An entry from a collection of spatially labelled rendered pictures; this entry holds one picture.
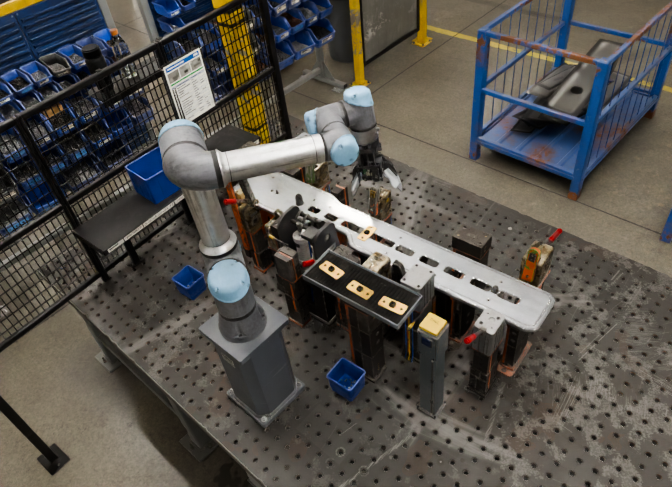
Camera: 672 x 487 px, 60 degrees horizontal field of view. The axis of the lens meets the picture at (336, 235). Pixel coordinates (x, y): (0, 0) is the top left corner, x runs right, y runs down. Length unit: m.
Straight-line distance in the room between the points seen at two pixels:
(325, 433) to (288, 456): 0.14
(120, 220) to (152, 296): 0.36
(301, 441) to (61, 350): 1.91
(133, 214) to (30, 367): 1.40
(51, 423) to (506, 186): 3.01
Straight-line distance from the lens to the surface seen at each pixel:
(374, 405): 2.11
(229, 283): 1.68
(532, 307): 2.00
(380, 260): 2.00
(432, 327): 1.71
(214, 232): 1.72
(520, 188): 4.03
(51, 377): 3.54
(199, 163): 1.44
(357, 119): 1.61
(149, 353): 2.44
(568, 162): 4.03
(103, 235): 2.49
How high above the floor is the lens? 2.52
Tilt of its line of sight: 43 degrees down
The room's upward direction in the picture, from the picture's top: 8 degrees counter-clockwise
